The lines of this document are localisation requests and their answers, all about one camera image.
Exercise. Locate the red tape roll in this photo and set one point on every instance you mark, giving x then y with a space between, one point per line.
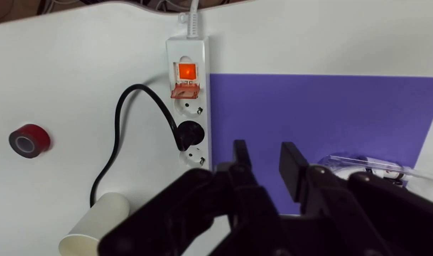
30 140

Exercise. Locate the purple paper sheet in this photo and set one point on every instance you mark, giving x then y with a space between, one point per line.
308 110

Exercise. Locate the white paper cup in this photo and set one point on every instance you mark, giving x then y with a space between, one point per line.
95 224

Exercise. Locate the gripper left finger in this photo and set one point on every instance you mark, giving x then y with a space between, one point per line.
202 206

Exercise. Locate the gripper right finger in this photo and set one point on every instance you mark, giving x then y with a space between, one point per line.
344 213

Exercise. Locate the white power strip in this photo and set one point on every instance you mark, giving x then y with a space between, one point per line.
192 103

